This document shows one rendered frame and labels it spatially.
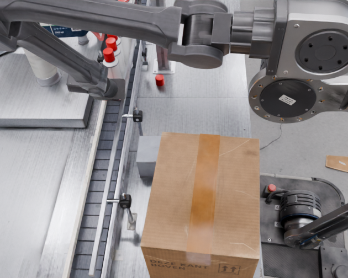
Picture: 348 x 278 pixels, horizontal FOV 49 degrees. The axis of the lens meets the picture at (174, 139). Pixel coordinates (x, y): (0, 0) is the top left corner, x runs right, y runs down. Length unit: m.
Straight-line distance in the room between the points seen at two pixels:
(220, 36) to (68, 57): 0.41
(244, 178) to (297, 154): 1.49
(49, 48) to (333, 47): 0.56
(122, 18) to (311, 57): 0.32
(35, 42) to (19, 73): 0.77
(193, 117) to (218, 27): 0.73
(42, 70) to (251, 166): 0.86
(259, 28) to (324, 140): 1.85
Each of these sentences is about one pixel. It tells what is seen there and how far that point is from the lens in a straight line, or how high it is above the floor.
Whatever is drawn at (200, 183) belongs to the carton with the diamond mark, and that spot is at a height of 1.12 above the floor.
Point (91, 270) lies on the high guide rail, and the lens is 0.98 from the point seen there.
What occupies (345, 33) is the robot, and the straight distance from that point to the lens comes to 0.66.
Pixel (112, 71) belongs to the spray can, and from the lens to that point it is 1.28.
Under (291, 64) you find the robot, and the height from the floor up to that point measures 1.42.
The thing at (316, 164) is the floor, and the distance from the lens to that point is 2.34.
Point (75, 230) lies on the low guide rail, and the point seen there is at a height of 0.92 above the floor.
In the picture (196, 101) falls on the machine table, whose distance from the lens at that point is 1.41.
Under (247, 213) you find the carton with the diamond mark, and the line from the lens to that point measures 0.84.
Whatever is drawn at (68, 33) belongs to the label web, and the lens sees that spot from 1.63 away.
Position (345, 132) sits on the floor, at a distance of 2.53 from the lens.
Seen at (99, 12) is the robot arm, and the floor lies 1.50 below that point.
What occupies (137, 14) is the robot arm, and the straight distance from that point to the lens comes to 0.68.
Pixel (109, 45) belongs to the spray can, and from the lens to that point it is 1.29.
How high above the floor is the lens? 1.87
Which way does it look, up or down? 53 degrees down
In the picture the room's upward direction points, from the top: 5 degrees counter-clockwise
